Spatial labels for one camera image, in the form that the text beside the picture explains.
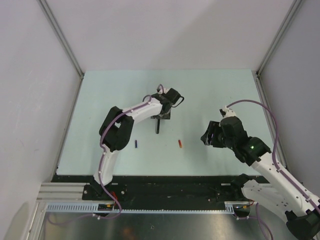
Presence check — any black remote control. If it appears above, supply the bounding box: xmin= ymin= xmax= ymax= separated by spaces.
xmin=156 ymin=119 xmax=161 ymax=134

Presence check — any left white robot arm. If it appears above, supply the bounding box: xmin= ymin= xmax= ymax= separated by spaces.
xmin=90 ymin=84 xmax=185 ymax=200

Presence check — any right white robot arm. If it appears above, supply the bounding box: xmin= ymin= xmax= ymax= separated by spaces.
xmin=200 ymin=116 xmax=320 ymax=240

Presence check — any red orange battery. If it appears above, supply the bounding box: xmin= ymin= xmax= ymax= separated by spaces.
xmin=178 ymin=139 xmax=183 ymax=148

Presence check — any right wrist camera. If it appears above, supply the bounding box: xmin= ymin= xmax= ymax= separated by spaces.
xmin=219 ymin=106 xmax=237 ymax=119

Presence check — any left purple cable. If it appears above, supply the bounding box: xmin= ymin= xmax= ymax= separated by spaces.
xmin=47 ymin=84 xmax=166 ymax=226

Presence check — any purple cable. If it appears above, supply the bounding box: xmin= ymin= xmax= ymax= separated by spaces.
xmin=47 ymin=84 xmax=166 ymax=226
xmin=223 ymin=99 xmax=320 ymax=240

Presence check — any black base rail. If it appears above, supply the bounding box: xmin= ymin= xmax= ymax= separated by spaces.
xmin=52 ymin=174 xmax=265 ymax=210

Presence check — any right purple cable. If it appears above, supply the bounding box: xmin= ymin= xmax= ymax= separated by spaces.
xmin=223 ymin=99 xmax=320 ymax=240

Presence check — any right aluminium frame post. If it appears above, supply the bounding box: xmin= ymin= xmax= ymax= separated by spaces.
xmin=255 ymin=0 xmax=305 ymax=78

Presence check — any aluminium frame post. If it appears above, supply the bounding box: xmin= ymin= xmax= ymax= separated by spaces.
xmin=37 ymin=0 xmax=85 ymax=78
xmin=255 ymin=0 xmax=305 ymax=78

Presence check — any left aluminium frame post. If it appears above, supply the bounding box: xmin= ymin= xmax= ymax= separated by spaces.
xmin=37 ymin=0 xmax=85 ymax=78

